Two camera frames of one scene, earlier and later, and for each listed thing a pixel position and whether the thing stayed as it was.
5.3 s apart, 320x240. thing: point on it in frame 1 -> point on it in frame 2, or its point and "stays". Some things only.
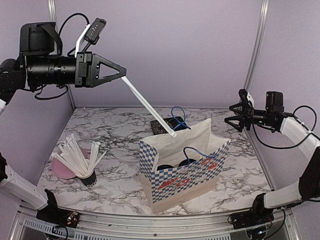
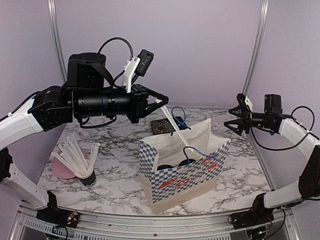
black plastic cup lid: (185, 162) stays
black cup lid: (164, 166) stays
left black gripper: (82, 77) -> (140, 108)
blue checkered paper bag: (174, 169) stays
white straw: (148, 105) -> (166, 110)
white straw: (156, 162) stays
